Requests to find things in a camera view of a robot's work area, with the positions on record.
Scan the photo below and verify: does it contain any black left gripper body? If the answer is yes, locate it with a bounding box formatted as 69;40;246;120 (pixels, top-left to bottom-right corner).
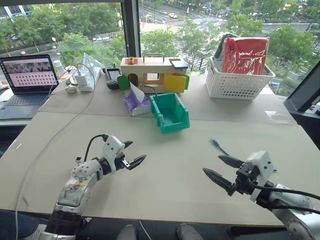
114;151;132;172

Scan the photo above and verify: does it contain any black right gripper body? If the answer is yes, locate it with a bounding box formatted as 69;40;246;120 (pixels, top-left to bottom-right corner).
226;162;261;197

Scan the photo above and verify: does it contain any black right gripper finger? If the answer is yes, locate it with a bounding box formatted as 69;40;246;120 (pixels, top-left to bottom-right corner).
202;167;235;194
218;154;247;169

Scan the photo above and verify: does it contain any grey power adapter with cable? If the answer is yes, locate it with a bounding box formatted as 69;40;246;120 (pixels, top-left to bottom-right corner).
74;69;88;86

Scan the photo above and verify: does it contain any purple tissue pack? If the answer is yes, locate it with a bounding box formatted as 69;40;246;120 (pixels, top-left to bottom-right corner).
123;81;152;117

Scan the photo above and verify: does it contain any green plastic storage bin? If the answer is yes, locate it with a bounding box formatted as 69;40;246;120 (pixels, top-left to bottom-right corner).
149;92;191;134

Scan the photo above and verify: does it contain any green box door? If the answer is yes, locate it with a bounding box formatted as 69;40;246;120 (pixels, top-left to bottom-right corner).
117;75;131;91

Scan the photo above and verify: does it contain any grey rounded shape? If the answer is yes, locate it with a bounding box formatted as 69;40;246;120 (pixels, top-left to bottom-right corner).
115;224;139;240
176;223;205;240

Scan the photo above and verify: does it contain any black round object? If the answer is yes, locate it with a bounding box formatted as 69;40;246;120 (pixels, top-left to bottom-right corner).
106;79;120;90

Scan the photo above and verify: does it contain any black handheld device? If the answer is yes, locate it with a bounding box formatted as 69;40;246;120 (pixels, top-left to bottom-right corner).
103;62;123;82

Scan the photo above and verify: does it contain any wooden lock box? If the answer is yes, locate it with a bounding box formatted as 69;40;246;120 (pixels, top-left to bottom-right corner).
119;56;189;94

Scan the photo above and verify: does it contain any white power strip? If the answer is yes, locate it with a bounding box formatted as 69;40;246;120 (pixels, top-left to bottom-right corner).
79;66;102;93

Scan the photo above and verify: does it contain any yellow box door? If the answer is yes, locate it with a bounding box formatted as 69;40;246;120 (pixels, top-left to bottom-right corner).
163;73;187;94

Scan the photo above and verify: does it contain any white perforated plastic basket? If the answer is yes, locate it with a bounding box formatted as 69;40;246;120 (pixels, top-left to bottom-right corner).
205;55;277;101

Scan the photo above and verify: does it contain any clear plastic bag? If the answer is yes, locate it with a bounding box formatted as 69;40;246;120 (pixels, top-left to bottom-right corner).
82;52;106;75

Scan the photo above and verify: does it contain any blue box lid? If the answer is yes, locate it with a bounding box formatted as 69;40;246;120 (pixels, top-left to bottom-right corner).
169;58;189;70

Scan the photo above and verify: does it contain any clear plastic cup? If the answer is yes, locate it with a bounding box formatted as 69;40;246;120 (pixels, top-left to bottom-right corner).
52;59;65;80

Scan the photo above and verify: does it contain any red bag in plastic wrap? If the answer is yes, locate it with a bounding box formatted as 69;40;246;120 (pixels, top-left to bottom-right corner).
214;33;271;76

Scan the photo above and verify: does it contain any open laptop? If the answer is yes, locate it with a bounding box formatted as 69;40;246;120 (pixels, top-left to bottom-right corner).
0;54;60;120

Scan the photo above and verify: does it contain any blue jeans leg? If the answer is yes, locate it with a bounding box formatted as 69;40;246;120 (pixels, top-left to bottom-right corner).
0;209;41;240

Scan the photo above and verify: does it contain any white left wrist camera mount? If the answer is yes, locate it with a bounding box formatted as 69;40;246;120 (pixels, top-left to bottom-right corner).
103;135;126;174

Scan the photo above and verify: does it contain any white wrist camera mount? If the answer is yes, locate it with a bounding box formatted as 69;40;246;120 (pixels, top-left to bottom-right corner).
103;135;126;174
246;150;273;202

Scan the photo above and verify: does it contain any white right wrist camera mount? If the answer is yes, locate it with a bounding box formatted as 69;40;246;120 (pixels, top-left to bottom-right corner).
246;150;273;202

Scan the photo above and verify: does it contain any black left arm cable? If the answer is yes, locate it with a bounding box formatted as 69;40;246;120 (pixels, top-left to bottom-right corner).
83;134;109;163

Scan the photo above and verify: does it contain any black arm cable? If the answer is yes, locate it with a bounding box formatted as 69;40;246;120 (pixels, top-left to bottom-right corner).
83;134;109;163
247;178;320;216

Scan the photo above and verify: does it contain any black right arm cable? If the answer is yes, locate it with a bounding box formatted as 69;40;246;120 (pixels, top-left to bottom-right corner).
247;178;320;216

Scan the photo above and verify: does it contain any blue cable in bin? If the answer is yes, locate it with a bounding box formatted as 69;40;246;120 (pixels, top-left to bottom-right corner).
144;84;165;121

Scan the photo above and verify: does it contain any long white cable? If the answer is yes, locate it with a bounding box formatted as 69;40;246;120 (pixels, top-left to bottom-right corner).
14;62;101;240

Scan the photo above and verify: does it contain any metal box handle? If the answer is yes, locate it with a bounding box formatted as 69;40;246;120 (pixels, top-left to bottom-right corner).
142;52;165;64

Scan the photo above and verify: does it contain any dark window frame post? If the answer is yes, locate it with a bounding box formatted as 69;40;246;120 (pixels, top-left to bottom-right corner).
119;0;142;68

